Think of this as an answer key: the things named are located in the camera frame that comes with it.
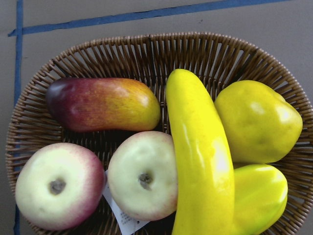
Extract brown wicker basket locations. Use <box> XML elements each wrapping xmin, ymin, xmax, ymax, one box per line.
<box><xmin>6</xmin><ymin>32</ymin><xmax>313</xmax><ymax>235</ymax></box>

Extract pink white apple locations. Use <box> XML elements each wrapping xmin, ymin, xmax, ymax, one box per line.
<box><xmin>15</xmin><ymin>143</ymin><xmax>106</xmax><ymax>231</ymax></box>
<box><xmin>107</xmin><ymin>131</ymin><xmax>178</xmax><ymax>221</ymax></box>

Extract red yellow mango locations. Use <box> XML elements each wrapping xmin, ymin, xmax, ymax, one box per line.
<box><xmin>45</xmin><ymin>78</ymin><xmax>161</xmax><ymax>132</ymax></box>

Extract yellow pear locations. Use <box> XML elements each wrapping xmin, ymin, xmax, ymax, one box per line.
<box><xmin>215</xmin><ymin>80</ymin><xmax>303</xmax><ymax>164</ymax></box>

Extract white paper tag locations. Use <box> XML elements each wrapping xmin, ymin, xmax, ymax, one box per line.
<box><xmin>102</xmin><ymin>182</ymin><xmax>149</xmax><ymax>235</ymax></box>

